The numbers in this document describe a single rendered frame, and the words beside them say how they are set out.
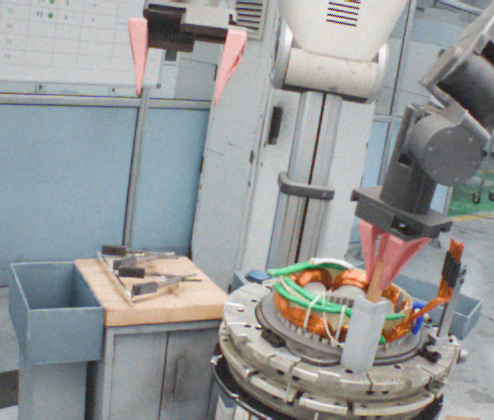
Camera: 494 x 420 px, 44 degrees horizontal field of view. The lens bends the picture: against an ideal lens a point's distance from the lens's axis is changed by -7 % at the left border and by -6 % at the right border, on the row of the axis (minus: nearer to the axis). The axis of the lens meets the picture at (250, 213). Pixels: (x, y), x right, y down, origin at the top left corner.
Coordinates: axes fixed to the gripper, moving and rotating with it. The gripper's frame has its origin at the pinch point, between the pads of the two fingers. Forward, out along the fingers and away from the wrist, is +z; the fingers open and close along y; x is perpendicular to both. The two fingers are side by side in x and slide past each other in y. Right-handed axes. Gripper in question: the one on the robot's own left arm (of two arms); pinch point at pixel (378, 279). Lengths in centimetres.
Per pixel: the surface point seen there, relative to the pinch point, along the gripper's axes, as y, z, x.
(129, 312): -28.4, 17.7, -10.1
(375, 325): 1.7, 5.0, -0.3
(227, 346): -14.9, 16.4, -4.5
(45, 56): -221, 17, 81
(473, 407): 3, 42, 62
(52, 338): -32.4, 22.2, -19.7
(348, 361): 0.5, 10.4, -1.3
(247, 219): -157, 77, 168
